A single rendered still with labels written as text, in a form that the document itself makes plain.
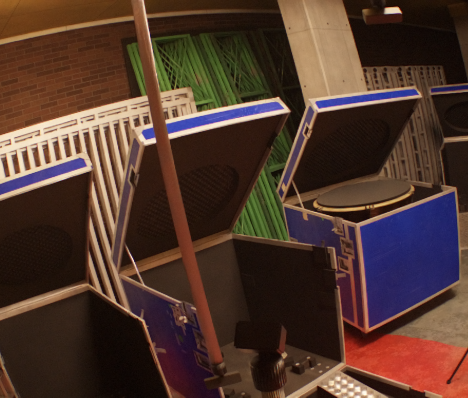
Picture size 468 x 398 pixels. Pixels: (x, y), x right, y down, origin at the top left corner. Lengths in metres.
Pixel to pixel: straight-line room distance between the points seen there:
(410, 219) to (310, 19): 2.10
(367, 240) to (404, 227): 0.34
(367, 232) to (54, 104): 3.43
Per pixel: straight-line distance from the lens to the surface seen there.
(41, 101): 5.12
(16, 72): 5.12
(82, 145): 3.99
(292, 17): 4.62
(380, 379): 2.89
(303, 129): 3.44
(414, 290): 3.57
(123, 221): 2.71
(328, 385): 2.88
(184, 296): 3.35
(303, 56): 4.56
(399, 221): 3.32
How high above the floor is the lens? 1.78
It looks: 11 degrees down
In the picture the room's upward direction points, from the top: 12 degrees counter-clockwise
